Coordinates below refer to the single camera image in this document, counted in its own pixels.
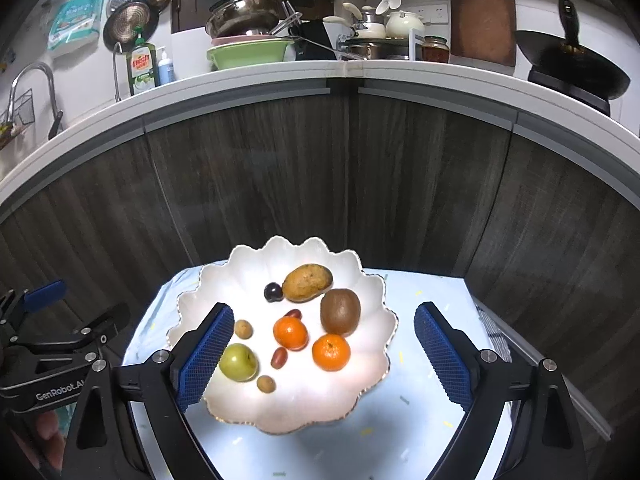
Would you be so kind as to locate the steel kitchen faucet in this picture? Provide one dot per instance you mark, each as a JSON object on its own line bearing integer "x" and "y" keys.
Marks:
{"x": 35, "y": 71}

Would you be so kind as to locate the small green apple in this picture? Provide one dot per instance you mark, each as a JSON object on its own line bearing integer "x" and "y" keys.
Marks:
{"x": 240, "y": 362}

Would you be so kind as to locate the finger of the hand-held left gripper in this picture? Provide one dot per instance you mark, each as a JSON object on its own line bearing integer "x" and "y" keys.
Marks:
{"x": 110, "y": 320}
{"x": 45, "y": 294}

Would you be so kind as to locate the black wok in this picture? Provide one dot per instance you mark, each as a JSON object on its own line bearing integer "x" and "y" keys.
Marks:
{"x": 570, "y": 65}

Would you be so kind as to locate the white kitchen countertop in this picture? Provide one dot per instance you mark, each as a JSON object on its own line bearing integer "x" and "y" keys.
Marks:
{"x": 250, "y": 85}

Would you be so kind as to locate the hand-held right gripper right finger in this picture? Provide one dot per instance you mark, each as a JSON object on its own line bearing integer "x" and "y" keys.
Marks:
{"x": 445, "y": 355}

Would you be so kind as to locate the blue pump bottle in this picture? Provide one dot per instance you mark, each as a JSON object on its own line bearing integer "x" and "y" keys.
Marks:
{"x": 166, "y": 67}

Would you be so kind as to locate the tissue paper pack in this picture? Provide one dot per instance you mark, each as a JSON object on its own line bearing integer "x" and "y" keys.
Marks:
{"x": 77, "y": 17}

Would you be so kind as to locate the person's left hand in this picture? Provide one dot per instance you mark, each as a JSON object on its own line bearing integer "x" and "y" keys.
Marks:
{"x": 45, "y": 432}

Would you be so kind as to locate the metal tongs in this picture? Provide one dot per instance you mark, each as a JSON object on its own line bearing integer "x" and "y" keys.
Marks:
{"x": 290, "y": 22}

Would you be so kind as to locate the large steel pot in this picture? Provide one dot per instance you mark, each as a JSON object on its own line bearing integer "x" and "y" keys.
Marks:
{"x": 245, "y": 15}

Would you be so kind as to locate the red jujube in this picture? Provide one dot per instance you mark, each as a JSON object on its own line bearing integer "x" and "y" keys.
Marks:
{"x": 294, "y": 314}
{"x": 279, "y": 357}

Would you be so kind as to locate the yellow mango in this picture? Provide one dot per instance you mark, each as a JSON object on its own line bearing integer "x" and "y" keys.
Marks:
{"x": 306, "y": 281}

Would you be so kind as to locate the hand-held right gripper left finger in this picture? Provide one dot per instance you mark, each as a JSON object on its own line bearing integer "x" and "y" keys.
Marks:
{"x": 207, "y": 355}

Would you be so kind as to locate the dark purple plum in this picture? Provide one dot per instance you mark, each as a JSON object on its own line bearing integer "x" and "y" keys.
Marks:
{"x": 273, "y": 291}

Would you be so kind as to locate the dark wood base cabinet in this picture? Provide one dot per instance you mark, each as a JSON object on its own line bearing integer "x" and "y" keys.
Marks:
{"x": 250, "y": 185}

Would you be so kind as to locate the shallow steel pot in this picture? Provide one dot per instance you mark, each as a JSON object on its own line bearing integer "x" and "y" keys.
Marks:
{"x": 375, "y": 50}

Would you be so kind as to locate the tangerine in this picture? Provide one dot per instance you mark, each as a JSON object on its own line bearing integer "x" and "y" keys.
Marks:
{"x": 331, "y": 352}
{"x": 290, "y": 334}

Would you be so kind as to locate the white wall socket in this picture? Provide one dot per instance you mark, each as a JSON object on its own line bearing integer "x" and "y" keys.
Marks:
{"x": 435, "y": 12}

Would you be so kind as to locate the hanging frying pan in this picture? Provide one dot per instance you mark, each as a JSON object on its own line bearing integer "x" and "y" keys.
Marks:
{"x": 129, "y": 22}

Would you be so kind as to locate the green plastic basin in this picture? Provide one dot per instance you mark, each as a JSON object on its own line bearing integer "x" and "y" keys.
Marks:
{"x": 250, "y": 55}

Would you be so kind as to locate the green dish soap bottle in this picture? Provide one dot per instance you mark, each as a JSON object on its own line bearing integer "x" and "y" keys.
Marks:
{"x": 141, "y": 67}

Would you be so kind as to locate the cream lidded pot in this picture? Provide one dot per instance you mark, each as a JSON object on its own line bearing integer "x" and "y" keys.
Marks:
{"x": 370, "y": 27}

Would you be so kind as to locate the pink basin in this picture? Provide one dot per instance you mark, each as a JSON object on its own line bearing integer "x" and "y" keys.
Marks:
{"x": 245, "y": 40}

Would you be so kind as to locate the brown wooden cutting board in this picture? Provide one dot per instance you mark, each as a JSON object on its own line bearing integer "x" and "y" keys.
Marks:
{"x": 482, "y": 17}

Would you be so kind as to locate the black countertop box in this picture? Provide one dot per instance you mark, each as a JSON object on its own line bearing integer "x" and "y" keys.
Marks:
{"x": 317, "y": 40}

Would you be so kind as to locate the black stove burner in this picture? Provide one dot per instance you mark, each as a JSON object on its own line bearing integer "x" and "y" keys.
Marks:
{"x": 570, "y": 91}

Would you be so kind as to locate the white scalloped bowl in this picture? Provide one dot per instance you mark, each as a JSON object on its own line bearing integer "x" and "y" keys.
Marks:
{"x": 300, "y": 410}

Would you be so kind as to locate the brown kiwi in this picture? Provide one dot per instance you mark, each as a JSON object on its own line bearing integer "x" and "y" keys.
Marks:
{"x": 340, "y": 312}

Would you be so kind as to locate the large cream teapot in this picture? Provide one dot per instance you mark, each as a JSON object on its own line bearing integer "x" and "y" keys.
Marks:
{"x": 405, "y": 22}

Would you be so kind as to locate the glass jar red contents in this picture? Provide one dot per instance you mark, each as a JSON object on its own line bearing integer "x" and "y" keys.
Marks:
{"x": 435, "y": 49}

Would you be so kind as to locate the brown longan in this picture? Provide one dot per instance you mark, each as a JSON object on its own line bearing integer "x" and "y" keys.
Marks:
{"x": 244, "y": 329}
{"x": 266, "y": 384}

